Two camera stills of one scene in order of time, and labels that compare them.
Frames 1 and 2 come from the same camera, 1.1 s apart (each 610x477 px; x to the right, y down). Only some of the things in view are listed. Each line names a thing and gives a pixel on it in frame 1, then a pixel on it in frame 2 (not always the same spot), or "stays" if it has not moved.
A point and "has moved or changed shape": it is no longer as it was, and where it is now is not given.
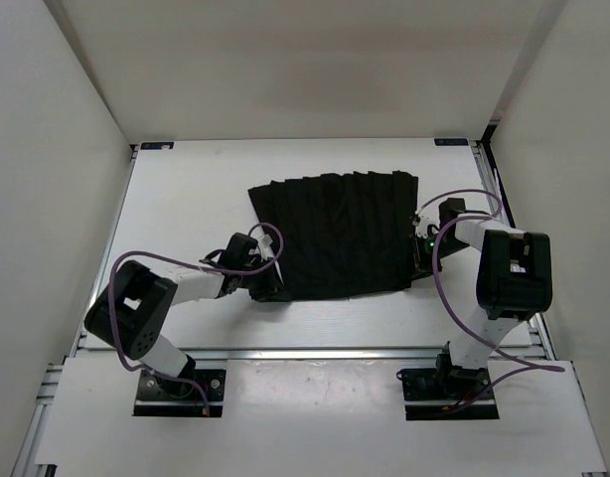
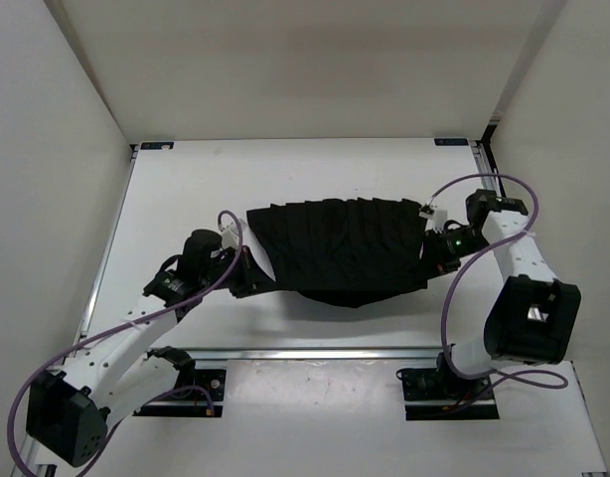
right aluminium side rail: [485, 154] stays
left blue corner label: [156, 145] stays
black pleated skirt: [344, 234] has moved or changed shape
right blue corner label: [451, 141] stays
